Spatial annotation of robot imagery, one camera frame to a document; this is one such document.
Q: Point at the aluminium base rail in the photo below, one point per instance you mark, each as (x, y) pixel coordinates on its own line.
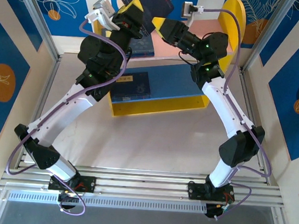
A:
(143, 184)

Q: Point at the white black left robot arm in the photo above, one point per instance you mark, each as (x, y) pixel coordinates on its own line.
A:
(60, 117)

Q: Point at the navy book labelled Yijing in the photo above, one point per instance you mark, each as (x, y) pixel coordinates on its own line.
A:
(143, 44)

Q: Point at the yellow pink blue bookshelf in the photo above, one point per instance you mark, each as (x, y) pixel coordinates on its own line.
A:
(173, 77)

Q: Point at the navy book labelled Mengxi Bitan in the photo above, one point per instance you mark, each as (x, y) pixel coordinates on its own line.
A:
(159, 2)

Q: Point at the navy book labelled Yuewei Caotang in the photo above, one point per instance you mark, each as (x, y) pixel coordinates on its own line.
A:
(129, 99)

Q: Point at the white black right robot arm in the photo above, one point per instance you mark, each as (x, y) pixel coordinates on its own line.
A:
(225, 108)

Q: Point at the aluminium table side rail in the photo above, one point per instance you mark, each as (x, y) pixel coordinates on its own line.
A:
(48, 82)
(247, 86)

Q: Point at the aluminium frame post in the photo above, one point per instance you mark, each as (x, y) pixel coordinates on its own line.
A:
(39, 16)
(269, 36)

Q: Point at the navy book labelled Sunzi Bingfa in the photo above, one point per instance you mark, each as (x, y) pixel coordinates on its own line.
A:
(138, 86)

